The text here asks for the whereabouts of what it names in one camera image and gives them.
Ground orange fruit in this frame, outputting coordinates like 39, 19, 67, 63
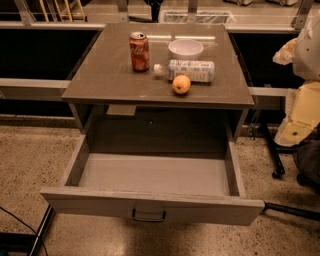
172, 75, 191, 95

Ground open grey top drawer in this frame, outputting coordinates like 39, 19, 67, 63
41, 135, 264, 226

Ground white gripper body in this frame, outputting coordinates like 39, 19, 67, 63
288, 81, 320, 131

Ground clear plastic water bottle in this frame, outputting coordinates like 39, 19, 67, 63
153, 59, 215, 83

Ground grey metal railing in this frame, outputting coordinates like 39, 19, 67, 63
0, 0, 320, 111

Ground white bowl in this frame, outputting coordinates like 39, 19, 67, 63
168, 39, 204, 60

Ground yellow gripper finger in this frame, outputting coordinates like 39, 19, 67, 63
274, 119, 314, 147
272, 38, 296, 65

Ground black floor cable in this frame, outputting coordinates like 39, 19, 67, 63
0, 206, 49, 256

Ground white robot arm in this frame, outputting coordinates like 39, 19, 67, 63
273, 14, 320, 147

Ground black wheeled stand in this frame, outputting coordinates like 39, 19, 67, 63
259, 123, 320, 221

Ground red soda can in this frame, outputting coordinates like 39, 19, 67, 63
129, 31, 149, 72

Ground black drawer handle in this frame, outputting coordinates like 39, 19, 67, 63
131, 208, 166, 223

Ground wooden chair legs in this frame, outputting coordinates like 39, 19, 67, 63
38, 0, 87, 22

